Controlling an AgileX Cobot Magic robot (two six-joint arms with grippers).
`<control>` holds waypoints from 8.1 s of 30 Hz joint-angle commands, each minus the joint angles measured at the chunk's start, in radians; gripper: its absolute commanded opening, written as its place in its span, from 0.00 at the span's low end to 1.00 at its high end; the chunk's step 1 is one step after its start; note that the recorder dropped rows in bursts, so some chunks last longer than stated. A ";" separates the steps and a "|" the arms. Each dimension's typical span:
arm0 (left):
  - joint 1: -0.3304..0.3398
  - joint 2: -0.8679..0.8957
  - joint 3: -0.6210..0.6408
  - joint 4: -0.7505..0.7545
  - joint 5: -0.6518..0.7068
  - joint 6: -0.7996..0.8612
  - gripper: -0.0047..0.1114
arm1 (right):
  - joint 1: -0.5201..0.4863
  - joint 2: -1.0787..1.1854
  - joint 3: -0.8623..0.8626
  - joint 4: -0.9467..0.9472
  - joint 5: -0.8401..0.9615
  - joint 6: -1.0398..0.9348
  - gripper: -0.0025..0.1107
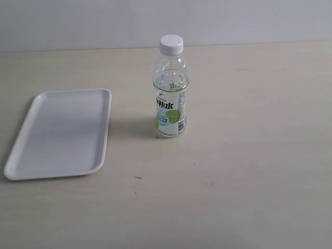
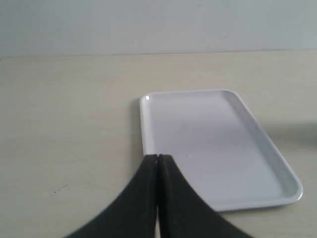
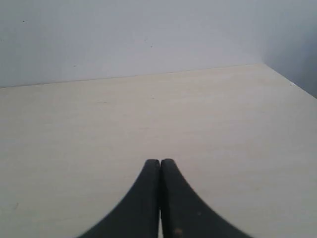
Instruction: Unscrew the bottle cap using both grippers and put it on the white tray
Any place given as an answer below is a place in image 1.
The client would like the clear plastic drink bottle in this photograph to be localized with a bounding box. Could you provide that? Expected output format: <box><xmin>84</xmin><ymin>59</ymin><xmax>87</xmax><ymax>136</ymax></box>
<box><xmin>153</xmin><ymin>50</ymin><xmax>189</xmax><ymax>137</ymax></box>

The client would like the white bottle cap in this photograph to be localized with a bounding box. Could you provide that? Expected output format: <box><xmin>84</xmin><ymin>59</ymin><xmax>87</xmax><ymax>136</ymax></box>
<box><xmin>159</xmin><ymin>34</ymin><xmax>184</xmax><ymax>56</ymax></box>

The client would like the white rectangular tray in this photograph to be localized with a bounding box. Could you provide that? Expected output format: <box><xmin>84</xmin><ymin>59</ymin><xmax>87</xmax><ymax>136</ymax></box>
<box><xmin>4</xmin><ymin>88</ymin><xmax>112</xmax><ymax>181</ymax></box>

